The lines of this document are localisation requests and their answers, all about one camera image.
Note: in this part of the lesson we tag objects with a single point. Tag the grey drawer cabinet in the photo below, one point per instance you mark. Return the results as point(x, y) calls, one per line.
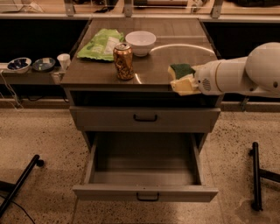
point(91, 83)

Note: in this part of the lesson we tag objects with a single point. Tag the green snack bag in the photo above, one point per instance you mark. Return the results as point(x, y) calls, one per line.
point(101, 45)

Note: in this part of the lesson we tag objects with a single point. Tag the white bowl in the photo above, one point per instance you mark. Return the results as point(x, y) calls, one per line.
point(141, 42)

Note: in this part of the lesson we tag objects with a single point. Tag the dark blue bowl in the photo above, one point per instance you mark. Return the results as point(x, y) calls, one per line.
point(44, 65)

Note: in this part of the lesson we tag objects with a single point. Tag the black right base leg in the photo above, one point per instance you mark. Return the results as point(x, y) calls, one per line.
point(259, 174)

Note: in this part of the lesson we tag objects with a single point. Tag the open grey lower drawer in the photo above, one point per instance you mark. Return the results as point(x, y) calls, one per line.
point(147, 167)

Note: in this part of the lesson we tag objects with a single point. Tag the white paper cup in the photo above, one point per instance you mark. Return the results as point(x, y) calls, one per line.
point(64, 60)

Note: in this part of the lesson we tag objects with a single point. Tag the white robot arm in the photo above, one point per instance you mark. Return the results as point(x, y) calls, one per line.
point(258, 74)

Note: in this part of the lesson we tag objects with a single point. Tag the gold soda can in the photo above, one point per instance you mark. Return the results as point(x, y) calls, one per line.
point(123, 56)

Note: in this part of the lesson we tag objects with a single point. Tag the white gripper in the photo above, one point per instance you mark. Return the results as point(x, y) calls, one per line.
point(206, 78)

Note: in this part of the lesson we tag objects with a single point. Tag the green and yellow sponge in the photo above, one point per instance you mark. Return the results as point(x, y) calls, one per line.
point(177, 71)

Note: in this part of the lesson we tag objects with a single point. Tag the grey side shelf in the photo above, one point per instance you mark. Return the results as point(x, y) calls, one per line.
point(31, 77)

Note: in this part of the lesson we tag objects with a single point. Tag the blue patterned bowl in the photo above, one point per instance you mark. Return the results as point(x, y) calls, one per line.
point(19, 65)

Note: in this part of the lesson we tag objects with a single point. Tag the black base leg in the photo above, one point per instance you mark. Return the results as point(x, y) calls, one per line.
point(12, 189)
point(259, 174)

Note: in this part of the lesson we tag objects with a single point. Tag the black left base leg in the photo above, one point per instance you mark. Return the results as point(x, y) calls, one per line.
point(12, 189)

